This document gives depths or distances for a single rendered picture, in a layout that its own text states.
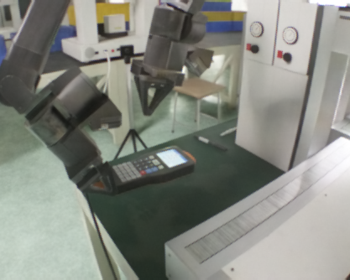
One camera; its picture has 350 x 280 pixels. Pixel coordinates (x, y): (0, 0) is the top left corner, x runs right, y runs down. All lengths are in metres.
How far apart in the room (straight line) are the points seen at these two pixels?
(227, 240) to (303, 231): 0.14
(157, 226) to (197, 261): 0.22
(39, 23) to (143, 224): 0.46
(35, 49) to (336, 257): 0.58
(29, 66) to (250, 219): 0.45
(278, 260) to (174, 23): 0.43
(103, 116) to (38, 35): 0.17
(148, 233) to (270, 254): 0.28
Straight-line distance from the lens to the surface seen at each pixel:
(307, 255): 0.49
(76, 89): 0.44
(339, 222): 0.58
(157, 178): 0.55
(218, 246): 0.47
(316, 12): 0.72
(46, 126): 0.44
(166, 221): 0.65
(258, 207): 0.55
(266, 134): 0.86
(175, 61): 0.50
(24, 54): 0.45
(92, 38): 2.20
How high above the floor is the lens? 1.21
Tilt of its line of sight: 29 degrees down
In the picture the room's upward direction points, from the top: straight up
